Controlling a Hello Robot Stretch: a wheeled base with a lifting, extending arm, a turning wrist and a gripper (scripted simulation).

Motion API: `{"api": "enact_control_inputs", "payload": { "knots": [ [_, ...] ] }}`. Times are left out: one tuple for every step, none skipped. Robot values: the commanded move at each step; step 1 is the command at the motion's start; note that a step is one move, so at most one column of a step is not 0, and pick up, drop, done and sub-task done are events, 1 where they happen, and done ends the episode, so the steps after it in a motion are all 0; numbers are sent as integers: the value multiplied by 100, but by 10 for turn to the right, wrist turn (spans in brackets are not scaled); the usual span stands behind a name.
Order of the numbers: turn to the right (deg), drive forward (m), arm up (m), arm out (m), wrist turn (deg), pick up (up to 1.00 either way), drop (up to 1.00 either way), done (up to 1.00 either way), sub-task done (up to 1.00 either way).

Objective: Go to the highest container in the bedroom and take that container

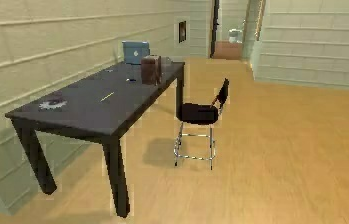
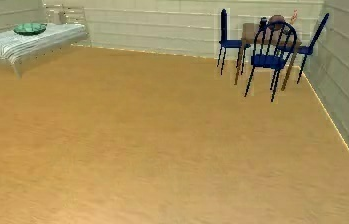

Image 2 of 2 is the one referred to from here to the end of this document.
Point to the blue metal chair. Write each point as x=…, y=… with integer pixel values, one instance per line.
x=268, y=60
x=224, y=42
x=307, y=50

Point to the brown wooden table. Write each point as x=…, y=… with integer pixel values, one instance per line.
x=248, y=33

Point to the black small bottle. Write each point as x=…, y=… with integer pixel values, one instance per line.
x=263, y=22

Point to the brown round pot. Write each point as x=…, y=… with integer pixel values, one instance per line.
x=276, y=19

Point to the pink striped stick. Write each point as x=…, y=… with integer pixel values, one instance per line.
x=294, y=16

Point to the white striped bed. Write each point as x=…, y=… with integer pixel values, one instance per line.
x=32, y=43

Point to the green round bowl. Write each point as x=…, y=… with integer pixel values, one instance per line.
x=30, y=28

